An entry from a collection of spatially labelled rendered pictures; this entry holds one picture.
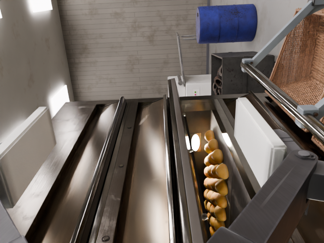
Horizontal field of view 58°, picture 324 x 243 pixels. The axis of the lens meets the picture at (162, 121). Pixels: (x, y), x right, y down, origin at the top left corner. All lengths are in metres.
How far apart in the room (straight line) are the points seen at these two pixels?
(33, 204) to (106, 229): 0.29
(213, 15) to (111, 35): 5.10
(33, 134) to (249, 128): 0.13
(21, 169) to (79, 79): 9.69
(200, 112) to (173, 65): 7.60
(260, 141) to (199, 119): 1.72
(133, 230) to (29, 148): 0.77
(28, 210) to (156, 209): 0.42
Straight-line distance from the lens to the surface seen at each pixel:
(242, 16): 4.85
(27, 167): 0.18
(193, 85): 6.46
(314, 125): 0.66
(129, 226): 0.95
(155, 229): 0.89
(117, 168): 1.17
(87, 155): 1.31
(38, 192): 1.15
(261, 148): 0.16
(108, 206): 1.00
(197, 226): 0.70
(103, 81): 9.71
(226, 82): 3.72
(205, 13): 4.77
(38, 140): 0.20
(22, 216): 1.07
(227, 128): 1.46
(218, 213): 1.59
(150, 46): 9.30
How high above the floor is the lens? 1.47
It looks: 1 degrees up
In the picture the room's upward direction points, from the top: 93 degrees counter-clockwise
